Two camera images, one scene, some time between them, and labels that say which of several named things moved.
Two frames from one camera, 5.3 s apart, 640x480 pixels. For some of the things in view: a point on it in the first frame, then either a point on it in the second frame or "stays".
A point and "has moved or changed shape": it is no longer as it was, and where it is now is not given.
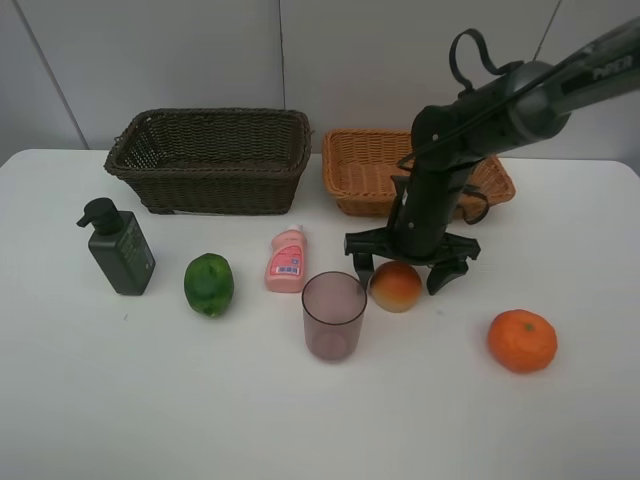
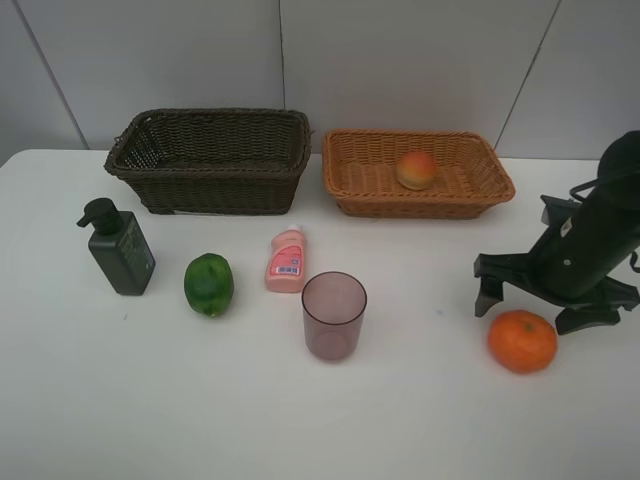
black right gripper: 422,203 -> 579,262
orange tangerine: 521,342 stays
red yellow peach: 395,286 has moved or changed shape
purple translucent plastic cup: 333,305 stays
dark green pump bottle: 118,246 stays
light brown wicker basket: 359,166 stays
